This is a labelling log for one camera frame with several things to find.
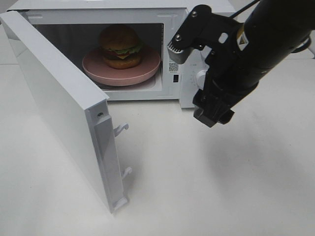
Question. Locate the white microwave oven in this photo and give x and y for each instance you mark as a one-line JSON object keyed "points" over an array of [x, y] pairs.
{"points": [[73, 26]]}

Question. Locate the glass microwave turntable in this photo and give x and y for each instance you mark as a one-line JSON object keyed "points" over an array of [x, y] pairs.
{"points": [[143, 85]]}

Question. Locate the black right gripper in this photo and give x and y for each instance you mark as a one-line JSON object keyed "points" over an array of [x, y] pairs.
{"points": [[223, 77]]}

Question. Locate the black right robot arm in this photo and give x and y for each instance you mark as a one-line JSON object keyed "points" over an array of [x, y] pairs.
{"points": [[244, 53]]}

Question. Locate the lower white timer knob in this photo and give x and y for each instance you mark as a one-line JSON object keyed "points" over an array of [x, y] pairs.
{"points": [[200, 78]]}

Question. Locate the burger with lettuce and cheese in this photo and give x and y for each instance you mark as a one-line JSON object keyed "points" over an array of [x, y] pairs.
{"points": [[121, 46]]}

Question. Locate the white microwave door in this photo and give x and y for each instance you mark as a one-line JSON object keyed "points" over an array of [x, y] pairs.
{"points": [[73, 106]]}

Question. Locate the pink round plate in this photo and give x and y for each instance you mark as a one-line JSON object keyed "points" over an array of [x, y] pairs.
{"points": [[97, 70]]}

